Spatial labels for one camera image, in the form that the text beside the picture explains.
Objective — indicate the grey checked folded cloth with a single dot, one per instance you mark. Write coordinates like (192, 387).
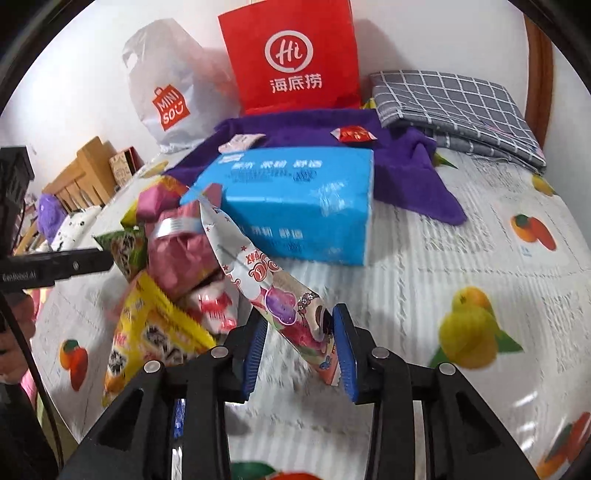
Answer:
(438, 101)

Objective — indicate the red white snack packet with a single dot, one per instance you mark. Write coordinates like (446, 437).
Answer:
(212, 307)

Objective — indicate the green snack packet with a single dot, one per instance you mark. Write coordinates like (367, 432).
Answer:
(124, 251)

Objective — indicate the patterned cardboard box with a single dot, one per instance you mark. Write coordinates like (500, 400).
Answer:
(122, 166)

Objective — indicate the wooden headboard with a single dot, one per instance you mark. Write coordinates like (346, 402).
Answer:
(538, 83)

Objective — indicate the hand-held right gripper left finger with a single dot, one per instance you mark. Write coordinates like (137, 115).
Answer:
(254, 360)

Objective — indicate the purple plush toy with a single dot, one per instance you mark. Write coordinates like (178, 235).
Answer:
(48, 214)

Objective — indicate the wooden furniture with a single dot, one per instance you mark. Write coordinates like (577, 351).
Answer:
(87, 170)

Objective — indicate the yellow snack packet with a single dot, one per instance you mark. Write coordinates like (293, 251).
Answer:
(147, 337)

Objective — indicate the white pink cartoon snack packet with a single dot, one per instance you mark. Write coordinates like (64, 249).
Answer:
(277, 300)

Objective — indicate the small pink snack packet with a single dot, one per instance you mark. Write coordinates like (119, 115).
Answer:
(157, 203)

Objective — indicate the person's left hand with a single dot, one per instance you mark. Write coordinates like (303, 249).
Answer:
(11, 341)

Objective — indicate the white plastic bag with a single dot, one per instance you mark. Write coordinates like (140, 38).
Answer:
(184, 69)

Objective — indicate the white spotted plush toy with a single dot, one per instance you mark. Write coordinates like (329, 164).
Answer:
(74, 228)

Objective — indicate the red paper bag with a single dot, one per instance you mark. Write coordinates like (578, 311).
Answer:
(249, 46)

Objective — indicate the fruit printed bed sheet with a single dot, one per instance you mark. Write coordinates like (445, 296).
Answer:
(415, 300)

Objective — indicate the small white snack packet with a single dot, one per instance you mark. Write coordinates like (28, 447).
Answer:
(240, 143)

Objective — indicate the large pink snack packet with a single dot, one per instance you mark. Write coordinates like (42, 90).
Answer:
(180, 258)

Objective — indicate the purple towel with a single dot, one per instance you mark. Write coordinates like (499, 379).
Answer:
(406, 175)

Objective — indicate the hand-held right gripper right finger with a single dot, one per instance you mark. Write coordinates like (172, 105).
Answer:
(346, 355)

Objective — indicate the blue tissue pack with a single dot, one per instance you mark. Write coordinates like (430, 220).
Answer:
(300, 207)

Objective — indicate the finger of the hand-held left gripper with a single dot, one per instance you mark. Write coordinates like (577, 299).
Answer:
(78, 265)

